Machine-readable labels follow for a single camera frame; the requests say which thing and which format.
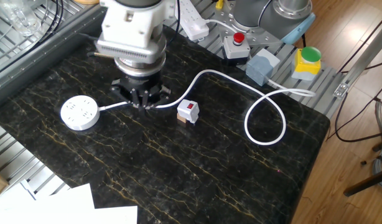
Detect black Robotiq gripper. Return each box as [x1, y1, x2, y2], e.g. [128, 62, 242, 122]
[109, 72, 172, 110]

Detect white bulb holder red switch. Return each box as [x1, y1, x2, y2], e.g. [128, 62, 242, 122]
[176, 99, 200, 124]

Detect round white power socket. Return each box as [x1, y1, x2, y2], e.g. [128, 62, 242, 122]
[60, 95, 101, 131]

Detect brass pin on flange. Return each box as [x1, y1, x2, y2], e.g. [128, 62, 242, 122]
[86, 51, 116, 59]

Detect white power strip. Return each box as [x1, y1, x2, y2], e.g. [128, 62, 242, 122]
[175, 0, 210, 42]

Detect grey box red button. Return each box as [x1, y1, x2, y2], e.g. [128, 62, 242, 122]
[221, 32, 251, 66]

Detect blue-grey junction box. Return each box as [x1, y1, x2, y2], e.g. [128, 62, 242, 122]
[245, 48, 281, 87]

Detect printed white paper sheet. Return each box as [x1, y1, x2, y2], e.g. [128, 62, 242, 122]
[93, 205, 138, 224]

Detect clear glass cup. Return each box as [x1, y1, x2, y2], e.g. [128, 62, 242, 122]
[0, 0, 42, 37]

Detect yellow box green button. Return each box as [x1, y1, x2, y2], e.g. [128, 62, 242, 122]
[291, 46, 322, 82]

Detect dark furniture leg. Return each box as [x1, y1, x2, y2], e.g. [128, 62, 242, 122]
[343, 167, 382, 197]

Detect white round socket cable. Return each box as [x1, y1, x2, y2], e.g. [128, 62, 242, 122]
[99, 68, 317, 146]

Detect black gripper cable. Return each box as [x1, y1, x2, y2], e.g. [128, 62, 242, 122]
[174, 0, 182, 35]

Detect white plug cable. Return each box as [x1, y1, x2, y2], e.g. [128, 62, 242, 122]
[206, 18, 240, 34]

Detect black cable on rack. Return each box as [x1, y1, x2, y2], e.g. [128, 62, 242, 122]
[31, 0, 66, 47]

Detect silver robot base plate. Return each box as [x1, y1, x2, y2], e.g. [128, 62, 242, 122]
[214, 6, 285, 47]

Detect black floor cable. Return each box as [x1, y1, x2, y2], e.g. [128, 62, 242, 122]
[326, 79, 382, 144]

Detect aluminium frame bar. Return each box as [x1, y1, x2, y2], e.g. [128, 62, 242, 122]
[332, 18, 382, 100]

